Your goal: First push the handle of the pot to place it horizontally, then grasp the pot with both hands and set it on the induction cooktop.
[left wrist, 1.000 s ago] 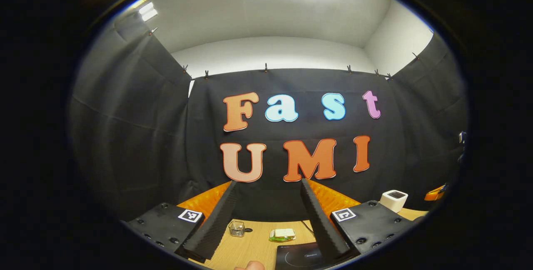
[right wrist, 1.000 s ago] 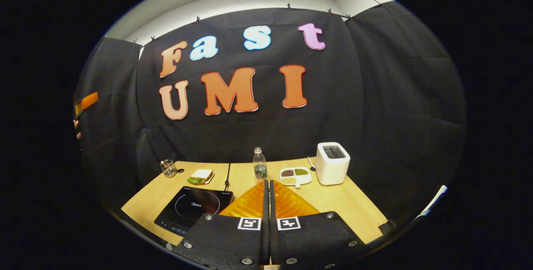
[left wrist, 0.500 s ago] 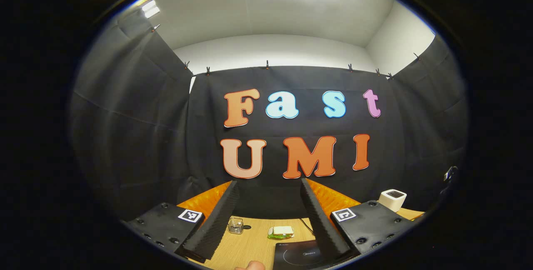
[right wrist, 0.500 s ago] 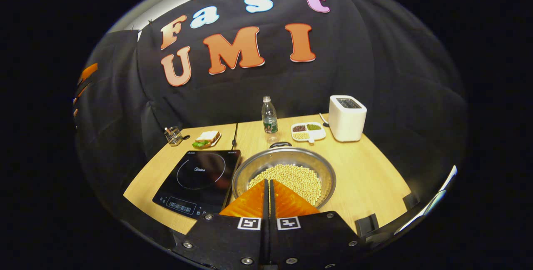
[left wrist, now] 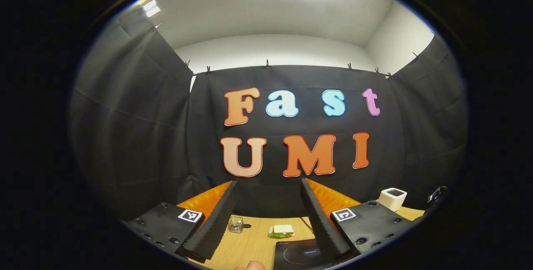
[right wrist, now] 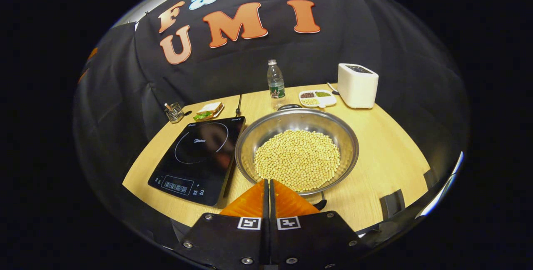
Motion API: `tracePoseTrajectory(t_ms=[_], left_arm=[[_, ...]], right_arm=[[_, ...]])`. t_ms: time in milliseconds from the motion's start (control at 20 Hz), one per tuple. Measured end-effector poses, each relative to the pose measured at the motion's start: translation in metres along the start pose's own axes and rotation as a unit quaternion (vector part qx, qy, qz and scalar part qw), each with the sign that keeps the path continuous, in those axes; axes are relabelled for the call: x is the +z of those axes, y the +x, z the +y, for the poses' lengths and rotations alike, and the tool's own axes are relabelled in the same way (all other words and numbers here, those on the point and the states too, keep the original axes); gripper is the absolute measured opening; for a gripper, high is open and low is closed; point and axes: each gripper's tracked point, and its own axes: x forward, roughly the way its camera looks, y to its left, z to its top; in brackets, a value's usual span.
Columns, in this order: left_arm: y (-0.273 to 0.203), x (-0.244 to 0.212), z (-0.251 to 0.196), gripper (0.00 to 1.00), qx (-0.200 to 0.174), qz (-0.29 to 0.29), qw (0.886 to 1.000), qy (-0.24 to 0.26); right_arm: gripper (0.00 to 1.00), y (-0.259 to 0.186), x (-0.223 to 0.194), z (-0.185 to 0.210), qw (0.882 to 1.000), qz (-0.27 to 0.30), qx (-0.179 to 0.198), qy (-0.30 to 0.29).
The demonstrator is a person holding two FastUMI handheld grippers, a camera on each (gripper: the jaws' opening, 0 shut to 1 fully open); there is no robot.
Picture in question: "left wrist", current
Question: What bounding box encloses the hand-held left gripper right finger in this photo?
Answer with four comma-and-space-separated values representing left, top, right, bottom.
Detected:
301, 178, 417, 263

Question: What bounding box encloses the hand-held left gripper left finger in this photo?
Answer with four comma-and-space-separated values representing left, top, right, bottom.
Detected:
125, 180, 239, 263

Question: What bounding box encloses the black induction cooktop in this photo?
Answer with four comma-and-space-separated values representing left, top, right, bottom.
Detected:
273, 239, 334, 270

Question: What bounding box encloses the white bread sandwich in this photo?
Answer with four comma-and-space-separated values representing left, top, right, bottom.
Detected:
267, 224, 295, 238

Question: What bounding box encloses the white toaster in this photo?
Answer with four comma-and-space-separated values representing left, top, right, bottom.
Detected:
378, 187, 408, 212

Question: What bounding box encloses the dark metallic object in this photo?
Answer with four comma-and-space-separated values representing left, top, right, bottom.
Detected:
428, 185, 449, 204

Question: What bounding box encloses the black backdrop cloth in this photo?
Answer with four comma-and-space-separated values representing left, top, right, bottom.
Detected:
69, 7, 469, 220

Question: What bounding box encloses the row of black cloth clips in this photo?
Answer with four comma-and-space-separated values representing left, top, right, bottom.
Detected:
152, 23, 420, 80

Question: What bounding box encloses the ceiling light panel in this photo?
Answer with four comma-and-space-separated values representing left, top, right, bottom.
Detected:
143, 0, 161, 18

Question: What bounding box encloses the small clear wire holder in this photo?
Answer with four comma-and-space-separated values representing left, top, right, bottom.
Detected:
228, 215, 244, 233

